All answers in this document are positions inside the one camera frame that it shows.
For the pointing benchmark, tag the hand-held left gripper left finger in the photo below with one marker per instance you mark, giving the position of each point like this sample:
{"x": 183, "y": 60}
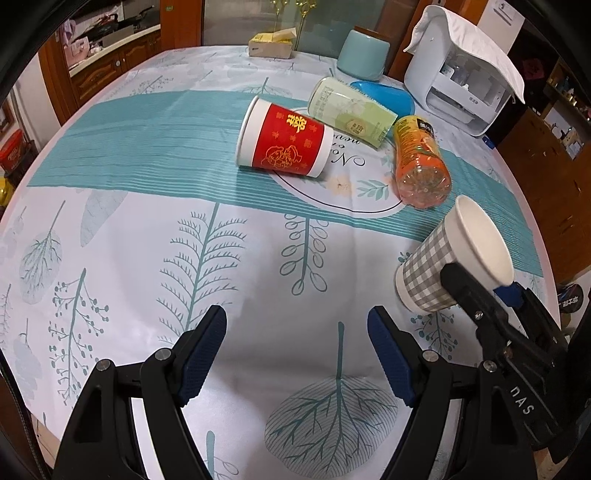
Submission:
{"x": 203, "y": 355}

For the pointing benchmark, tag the pale teal canister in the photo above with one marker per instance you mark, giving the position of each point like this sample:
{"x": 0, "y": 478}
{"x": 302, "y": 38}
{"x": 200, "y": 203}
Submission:
{"x": 362, "y": 53}

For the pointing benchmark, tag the green paper cup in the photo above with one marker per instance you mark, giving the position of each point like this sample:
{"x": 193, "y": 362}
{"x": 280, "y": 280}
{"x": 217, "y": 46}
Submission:
{"x": 351, "y": 110}

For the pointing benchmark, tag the red paper cup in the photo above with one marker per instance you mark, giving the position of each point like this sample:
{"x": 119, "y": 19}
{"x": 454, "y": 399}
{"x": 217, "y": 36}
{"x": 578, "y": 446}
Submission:
{"x": 286, "y": 138}

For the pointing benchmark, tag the leaf print tablecloth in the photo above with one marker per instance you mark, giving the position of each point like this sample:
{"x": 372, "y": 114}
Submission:
{"x": 138, "y": 230}

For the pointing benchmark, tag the white countertop appliance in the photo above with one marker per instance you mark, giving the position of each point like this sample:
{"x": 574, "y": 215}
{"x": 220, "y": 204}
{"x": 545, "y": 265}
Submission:
{"x": 443, "y": 78}

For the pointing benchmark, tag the red tin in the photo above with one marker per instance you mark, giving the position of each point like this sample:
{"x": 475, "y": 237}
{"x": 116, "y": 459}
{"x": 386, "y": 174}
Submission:
{"x": 11, "y": 152}

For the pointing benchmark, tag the orange drink bottle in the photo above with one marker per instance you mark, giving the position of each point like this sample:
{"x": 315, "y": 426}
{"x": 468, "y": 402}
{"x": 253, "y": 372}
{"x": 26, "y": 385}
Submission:
{"x": 418, "y": 157}

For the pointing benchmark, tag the wooden side cabinet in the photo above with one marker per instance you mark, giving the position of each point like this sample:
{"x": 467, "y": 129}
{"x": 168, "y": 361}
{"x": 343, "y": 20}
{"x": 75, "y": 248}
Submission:
{"x": 531, "y": 161}

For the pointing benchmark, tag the grey checked paper cup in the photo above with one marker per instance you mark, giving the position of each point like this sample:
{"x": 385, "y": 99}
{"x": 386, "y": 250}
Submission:
{"x": 427, "y": 272}

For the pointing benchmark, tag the yellow tissue box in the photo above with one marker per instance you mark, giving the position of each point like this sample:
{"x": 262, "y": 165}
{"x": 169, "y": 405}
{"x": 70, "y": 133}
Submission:
{"x": 270, "y": 45}

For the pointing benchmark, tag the gold metal stand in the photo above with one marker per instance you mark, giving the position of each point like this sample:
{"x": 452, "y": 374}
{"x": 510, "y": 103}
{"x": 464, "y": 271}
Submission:
{"x": 302, "y": 14}

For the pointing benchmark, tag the blue plastic lid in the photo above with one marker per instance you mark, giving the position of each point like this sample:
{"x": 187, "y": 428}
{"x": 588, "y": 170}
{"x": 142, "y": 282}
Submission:
{"x": 388, "y": 94}

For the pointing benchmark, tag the white cloth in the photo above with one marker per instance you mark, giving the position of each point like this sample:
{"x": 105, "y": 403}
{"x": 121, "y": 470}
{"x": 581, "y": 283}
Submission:
{"x": 475, "y": 39}

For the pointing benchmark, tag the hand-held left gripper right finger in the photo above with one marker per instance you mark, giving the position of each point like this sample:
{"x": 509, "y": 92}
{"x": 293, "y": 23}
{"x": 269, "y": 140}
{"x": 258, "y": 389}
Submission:
{"x": 388, "y": 355}

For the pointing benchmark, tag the wooden kitchen cabinet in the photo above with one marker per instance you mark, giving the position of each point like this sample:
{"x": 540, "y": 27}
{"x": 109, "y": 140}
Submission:
{"x": 115, "y": 64}

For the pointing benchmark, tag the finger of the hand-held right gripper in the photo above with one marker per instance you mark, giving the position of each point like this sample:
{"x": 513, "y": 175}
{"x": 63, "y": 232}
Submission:
{"x": 509, "y": 294}
{"x": 466, "y": 295}

